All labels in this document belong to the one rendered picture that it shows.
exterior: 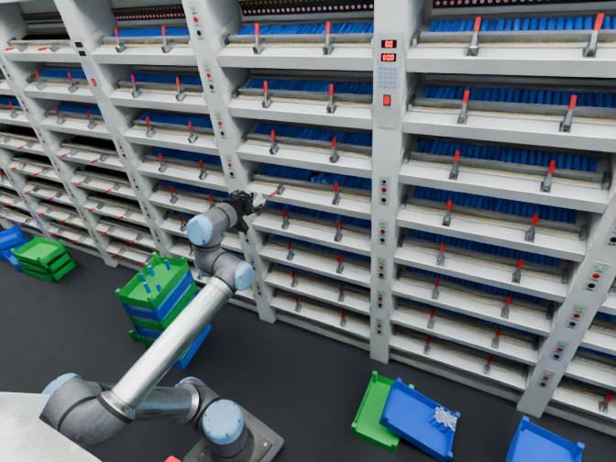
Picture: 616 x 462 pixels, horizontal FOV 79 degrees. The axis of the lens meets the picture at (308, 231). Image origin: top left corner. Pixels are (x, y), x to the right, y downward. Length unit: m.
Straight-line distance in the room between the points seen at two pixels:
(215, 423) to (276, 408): 0.46
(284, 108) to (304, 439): 1.43
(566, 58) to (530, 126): 0.19
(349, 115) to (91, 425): 1.18
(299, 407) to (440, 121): 1.44
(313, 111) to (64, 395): 1.15
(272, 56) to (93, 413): 1.19
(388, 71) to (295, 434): 1.56
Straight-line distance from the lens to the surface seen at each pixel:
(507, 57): 1.21
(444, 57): 1.22
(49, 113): 2.75
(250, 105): 1.55
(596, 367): 1.90
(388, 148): 1.34
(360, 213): 1.51
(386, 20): 1.24
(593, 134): 1.28
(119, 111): 2.15
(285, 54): 1.40
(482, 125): 1.27
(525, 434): 1.89
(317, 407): 2.01
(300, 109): 1.44
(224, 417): 1.65
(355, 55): 1.29
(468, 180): 1.35
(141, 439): 2.17
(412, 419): 1.92
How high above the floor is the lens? 1.76
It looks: 36 degrees down
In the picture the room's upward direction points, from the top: 6 degrees counter-clockwise
